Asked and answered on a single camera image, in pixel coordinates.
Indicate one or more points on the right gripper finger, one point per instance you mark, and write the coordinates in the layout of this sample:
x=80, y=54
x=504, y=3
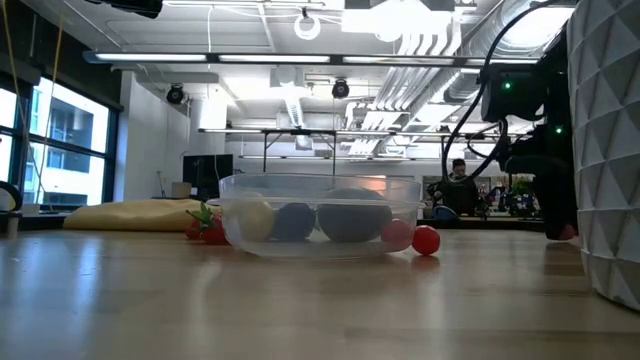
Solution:
x=555, y=200

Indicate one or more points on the small pink fruit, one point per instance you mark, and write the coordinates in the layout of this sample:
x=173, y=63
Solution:
x=567, y=233

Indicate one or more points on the small red tomato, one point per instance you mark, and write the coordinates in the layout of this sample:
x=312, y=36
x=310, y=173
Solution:
x=426, y=240

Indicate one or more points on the brown kiwi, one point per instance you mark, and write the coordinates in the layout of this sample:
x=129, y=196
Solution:
x=352, y=220

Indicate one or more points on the clear plastic container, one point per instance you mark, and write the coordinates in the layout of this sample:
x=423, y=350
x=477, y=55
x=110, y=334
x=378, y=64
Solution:
x=300, y=185

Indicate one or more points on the purple eggplant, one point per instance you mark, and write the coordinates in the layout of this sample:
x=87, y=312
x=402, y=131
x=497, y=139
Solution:
x=294, y=222

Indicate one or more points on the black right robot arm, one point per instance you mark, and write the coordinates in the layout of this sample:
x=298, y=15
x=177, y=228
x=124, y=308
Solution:
x=515, y=100

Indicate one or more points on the green office plant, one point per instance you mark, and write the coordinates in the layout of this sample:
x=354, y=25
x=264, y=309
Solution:
x=521, y=186

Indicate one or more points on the long white light strip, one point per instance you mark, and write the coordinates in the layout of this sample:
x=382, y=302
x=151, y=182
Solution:
x=150, y=57

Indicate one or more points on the white faceted pot with succulents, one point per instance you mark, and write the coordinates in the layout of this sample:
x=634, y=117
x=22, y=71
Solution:
x=610, y=175

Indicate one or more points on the black ceiling spotlight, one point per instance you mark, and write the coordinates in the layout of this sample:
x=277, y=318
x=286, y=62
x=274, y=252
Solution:
x=175, y=94
x=340, y=89

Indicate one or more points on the person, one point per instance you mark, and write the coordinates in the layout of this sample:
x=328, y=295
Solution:
x=457, y=197

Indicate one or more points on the black computer monitor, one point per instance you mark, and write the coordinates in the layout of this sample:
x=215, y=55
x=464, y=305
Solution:
x=207, y=172

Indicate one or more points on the yellow-orange folded cloth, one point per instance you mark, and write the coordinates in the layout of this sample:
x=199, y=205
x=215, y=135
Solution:
x=135, y=215

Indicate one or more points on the black metal rig frame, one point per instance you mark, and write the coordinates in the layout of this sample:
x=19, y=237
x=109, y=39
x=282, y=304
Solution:
x=300, y=132

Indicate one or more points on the black aluminium table frame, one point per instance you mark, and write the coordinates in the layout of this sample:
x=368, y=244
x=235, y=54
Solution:
x=40, y=222

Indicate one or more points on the black round bracket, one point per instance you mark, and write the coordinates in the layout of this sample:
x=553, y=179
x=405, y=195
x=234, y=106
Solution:
x=14, y=225

